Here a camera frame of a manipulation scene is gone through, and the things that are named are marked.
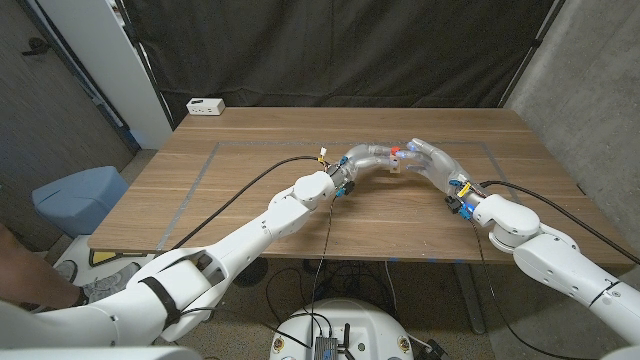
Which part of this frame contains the black backdrop curtain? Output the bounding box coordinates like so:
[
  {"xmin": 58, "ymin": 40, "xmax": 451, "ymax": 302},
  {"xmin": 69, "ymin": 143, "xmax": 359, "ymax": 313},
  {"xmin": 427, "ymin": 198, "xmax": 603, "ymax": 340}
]
[{"xmin": 117, "ymin": 0, "xmax": 569, "ymax": 126}]

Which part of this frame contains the light blue stool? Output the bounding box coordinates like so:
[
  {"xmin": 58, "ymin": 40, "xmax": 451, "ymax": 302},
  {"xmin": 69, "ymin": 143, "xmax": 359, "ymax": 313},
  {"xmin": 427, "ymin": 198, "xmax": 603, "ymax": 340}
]
[{"xmin": 31, "ymin": 165, "xmax": 130, "ymax": 239}]

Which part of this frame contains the large wooden board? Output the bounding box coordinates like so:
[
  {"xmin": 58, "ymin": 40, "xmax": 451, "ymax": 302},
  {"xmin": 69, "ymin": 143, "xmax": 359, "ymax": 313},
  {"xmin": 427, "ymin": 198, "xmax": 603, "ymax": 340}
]
[{"xmin": 157, "ymin": 140, "xmax": 564, "ymax": 261}]

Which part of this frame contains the black floor device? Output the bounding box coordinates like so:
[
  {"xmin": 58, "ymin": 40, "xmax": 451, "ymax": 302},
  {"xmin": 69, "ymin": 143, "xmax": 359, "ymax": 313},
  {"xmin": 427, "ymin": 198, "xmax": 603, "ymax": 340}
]
[{"xmin": 424, "ymin": 339, "xmax": 451, "ymax": 360}]

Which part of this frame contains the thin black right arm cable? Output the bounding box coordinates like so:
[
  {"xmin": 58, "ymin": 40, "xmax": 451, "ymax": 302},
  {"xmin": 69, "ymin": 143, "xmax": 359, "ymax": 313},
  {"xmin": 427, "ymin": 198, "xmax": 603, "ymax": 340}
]
[{"xmin": 469, "ymin": 219, "xmax": 606, "ymax": 360}]

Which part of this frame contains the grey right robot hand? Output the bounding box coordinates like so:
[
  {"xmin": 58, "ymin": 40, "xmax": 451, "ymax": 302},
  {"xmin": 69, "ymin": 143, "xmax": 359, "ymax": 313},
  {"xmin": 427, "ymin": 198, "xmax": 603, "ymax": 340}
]
[{"xmin": 397, "ymin": 138, "xmax": 487, "ymax": 206}]

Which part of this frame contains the white cabinet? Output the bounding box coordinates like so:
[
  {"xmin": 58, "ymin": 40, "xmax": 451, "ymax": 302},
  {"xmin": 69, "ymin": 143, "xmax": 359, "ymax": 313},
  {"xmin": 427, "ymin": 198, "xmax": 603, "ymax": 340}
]
[{"xmin": 37, "ymin": 0, "xmax": 174, "ymax": 150}]

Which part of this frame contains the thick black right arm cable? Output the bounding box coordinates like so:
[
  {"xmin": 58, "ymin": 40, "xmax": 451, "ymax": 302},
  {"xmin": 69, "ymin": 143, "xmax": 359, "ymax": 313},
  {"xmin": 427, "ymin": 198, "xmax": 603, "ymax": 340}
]
[{"xmin": 479, "ymin": 179, "xmax": 640, "ymax": 265}]

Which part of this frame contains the grey electronics module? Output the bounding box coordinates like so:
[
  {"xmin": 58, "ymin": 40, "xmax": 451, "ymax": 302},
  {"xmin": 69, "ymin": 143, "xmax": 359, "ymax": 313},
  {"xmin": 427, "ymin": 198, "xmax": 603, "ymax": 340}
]
[{"xmin": 313, "ymin": 335, "xmax": 340, "ymax": 360}]

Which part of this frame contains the dark wall rail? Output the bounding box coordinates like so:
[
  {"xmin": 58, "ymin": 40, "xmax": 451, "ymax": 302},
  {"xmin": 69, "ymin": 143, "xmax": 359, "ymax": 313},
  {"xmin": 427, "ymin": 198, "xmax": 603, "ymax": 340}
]
[{"xmin": 17, "ymin": 0, "xmax": 142, "ymax": 151}]

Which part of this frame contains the round black floor grille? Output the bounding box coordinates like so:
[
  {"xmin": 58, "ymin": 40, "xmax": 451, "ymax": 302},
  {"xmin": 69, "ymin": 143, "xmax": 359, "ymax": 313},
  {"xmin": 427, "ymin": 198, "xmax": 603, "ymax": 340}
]
[{"xmin": 234, "ymin": 257, "xmax": 270, "ymax": 289}]

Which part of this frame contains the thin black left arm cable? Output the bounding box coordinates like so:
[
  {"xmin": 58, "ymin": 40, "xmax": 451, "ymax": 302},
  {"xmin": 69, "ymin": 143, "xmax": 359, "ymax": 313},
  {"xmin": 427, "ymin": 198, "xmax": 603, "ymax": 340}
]
[{"xmin": 182, "ymin": 197, "xmax": 341, "ymax": 350}]

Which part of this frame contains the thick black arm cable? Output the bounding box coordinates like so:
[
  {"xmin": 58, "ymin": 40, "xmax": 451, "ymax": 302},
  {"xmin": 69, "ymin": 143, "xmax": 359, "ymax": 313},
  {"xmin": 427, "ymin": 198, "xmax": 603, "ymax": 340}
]
[
  {"xmin": 169, "ymin": 155, "xmax": 329, "ymax": 254},
  {"xmin": 479, "ymin": 179, "xmax": 640, "ymax": 265}
]

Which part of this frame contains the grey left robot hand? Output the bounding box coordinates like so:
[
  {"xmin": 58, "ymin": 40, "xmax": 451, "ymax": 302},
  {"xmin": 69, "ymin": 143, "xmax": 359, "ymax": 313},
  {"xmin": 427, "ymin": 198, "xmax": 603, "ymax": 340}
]
[{"xmin": 327, "ymin": 143, "xmax": 396, "ymax": 191}]

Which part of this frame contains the white floor platform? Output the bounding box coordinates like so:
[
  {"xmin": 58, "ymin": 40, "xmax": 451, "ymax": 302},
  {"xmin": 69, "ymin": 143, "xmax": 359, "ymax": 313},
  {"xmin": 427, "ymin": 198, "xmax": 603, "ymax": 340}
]
[{"xmin": 49, "ymin": 234, "xmax": 157, "ymax": 301}]

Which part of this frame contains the white power strip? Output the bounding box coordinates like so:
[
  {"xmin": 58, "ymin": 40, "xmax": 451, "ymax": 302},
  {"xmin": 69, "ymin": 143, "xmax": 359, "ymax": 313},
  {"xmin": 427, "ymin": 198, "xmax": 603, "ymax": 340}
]
[{"xmin": 185, "ymin": 97, "xmax": 227, "ymax": 117}]

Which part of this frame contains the white floor cable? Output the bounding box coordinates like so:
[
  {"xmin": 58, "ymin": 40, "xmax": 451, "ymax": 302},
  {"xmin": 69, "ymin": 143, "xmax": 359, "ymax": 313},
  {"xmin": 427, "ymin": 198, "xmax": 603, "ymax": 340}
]
[{"xmin": 383, "ymin": 259, "xmax": 400, "ymax": 316}]

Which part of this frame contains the grey sneaker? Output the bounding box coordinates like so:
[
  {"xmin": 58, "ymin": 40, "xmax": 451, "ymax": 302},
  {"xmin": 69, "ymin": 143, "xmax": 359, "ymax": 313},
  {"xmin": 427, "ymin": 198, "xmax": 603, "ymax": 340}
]
[
  {"xmin": 49, "ymin": 258, "xmax": 80, "ymax": 286},
  {"xmin": 79, "ymin": 262, "xmax": 143, "ymax": 304}
]

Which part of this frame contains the grey table leg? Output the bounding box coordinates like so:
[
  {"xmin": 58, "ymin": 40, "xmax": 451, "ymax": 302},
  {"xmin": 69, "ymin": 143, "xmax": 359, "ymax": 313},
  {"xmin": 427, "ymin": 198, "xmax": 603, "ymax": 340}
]
[{"xmin": 452, "ymin": 262, "xmax": 487, "ymax": 335}]

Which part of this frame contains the black floor cable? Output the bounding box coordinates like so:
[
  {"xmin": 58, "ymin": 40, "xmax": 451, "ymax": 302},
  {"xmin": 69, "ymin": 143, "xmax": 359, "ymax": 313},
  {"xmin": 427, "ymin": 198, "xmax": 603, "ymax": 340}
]
[{"xmin": 263, "ymin": 267, "xmax": 306, "ymax": 326}]

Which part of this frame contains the black backdrop stand pole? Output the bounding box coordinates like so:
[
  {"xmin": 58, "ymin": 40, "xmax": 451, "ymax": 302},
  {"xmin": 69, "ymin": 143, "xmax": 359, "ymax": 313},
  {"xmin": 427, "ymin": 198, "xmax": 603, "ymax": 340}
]
[
  {"xmin": 498, "ymin": 0, "xmax": 569, "ymax": 109},
  {"xmin": 115, "ymin": 0, "xmax": 177, "ymax": 131}
]

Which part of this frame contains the person's bare leg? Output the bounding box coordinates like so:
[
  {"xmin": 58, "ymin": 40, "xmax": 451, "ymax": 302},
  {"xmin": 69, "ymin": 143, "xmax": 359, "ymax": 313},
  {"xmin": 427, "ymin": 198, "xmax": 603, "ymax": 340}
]
[{"xmin": 0, "ymin": 224, "xmax": 89, "ymax": 310}]

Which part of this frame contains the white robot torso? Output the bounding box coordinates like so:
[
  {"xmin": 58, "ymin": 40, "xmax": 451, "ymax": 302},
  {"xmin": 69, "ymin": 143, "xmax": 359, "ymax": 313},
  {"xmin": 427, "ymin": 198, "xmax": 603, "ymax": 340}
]
[{"xmin": 269, "ymin": 298, "xmax": 415, "ymax": 360}]

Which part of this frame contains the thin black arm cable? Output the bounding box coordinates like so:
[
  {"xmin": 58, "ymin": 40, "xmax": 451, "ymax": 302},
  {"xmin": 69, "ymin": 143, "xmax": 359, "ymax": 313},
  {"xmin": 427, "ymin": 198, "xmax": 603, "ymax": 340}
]
[
  {"xmin": 182, "ymin": 197, "xmax": 341, "ymax": 350},
  {"xmin": 469, "ymin": 219, "xmax": 606, "ymax": 360}
]

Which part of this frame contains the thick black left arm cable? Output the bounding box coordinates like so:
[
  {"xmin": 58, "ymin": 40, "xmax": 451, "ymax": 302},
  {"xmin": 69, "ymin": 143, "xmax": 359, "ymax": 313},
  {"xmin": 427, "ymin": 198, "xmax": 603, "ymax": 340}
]
[{"xmin": 169, "ymin": 155, "xmax": 329, "ymax": 254}]

